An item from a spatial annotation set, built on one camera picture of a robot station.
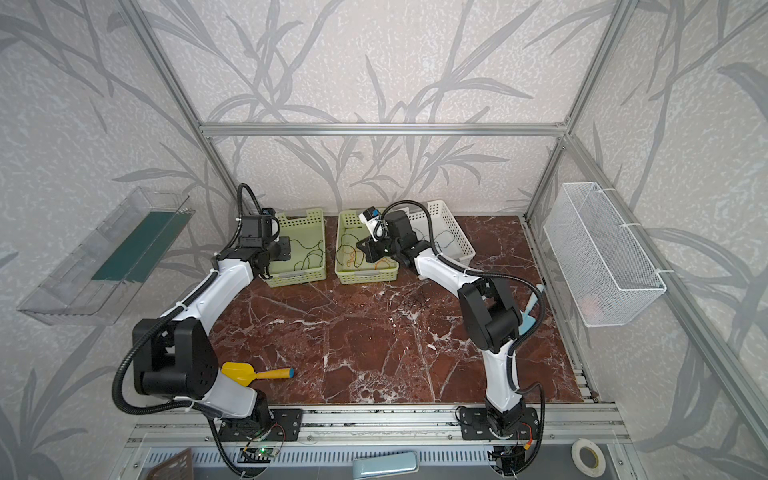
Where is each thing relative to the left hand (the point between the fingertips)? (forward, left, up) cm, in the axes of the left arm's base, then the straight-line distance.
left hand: (283, 233), depth 90 cm
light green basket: (+7, -1, -19) cm, 20 cm away
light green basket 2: (+4, -18, -18) cm, 25 cm away
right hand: (0, -23, 0) cm, 23 cm away
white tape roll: (-53, -78, -16) cm, 95 cm away
